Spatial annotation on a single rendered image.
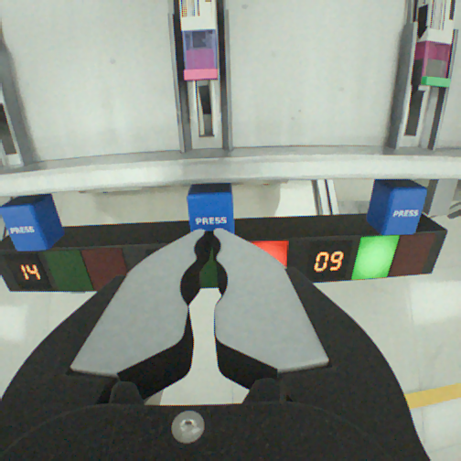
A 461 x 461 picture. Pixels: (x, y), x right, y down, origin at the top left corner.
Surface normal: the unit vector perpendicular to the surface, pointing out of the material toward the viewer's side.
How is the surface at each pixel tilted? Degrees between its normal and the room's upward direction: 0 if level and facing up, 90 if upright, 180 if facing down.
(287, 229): 46
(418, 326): 0
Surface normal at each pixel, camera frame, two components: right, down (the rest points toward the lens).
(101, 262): 0.04, 0.47
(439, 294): 0.00, -0.28
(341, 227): -0.03, -0.88
